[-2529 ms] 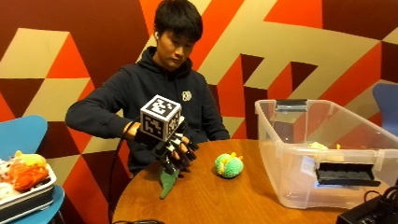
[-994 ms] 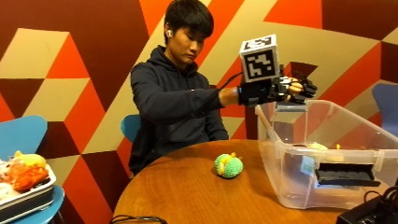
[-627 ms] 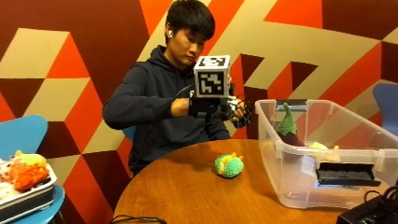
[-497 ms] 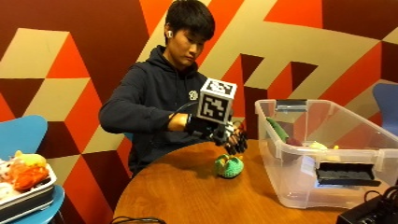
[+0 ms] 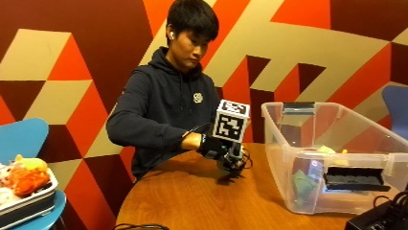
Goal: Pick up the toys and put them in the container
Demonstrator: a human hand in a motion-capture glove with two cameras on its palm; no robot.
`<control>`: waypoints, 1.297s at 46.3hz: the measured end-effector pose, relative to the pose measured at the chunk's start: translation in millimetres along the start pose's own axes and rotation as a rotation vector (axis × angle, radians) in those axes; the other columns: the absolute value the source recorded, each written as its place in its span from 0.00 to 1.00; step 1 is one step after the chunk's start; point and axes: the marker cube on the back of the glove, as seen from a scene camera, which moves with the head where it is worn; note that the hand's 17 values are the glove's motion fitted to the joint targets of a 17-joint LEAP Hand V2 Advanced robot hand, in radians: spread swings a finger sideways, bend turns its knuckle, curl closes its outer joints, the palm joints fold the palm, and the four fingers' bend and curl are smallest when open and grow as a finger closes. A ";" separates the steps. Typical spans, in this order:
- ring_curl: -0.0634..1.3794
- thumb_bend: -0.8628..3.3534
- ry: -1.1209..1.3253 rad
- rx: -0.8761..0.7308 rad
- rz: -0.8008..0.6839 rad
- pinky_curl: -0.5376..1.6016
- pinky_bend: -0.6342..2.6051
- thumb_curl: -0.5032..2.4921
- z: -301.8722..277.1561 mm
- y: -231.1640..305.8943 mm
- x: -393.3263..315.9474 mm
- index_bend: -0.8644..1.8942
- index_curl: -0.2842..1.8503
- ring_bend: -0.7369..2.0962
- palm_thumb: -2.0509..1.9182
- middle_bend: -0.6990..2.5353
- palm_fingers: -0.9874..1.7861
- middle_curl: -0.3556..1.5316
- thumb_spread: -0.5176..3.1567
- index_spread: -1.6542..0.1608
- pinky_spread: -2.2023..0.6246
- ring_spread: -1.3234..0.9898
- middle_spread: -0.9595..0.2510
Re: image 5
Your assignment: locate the white marker cube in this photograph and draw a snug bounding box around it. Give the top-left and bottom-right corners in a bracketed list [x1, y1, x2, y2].
[211, 99, 251, 144]

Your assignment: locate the clear plastic storage bin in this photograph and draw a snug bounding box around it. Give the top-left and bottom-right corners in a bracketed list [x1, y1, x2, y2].
[260, 101, 408, 216]

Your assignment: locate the the person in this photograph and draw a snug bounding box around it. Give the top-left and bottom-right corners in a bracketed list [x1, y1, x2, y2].
[106, 0, 252, 182]

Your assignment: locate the black electronic device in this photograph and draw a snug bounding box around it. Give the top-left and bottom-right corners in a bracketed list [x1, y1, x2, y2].
[342, 183, 408, 230]

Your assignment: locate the blue chair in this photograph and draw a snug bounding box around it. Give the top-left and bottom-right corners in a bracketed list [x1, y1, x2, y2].
[380, 84, 408, 140]
[0, 118, 67, 230]

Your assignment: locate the yellow green soft toy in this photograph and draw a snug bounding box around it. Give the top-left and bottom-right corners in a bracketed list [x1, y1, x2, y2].
[14, 154, 47, 173]

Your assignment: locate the orange soft toy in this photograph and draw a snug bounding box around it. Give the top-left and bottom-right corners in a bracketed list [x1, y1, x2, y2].
[7, 162, 50, 197]

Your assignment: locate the white tray box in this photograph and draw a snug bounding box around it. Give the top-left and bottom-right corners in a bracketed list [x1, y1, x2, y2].
[0, 169, 59, 230]

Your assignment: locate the white pink soft toy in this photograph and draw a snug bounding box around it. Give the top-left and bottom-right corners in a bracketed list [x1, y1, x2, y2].
[0, 163, 19, 207]

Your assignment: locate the black glove cable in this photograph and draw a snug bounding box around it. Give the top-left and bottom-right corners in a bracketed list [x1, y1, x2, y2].
[182, 123, 213, 138]

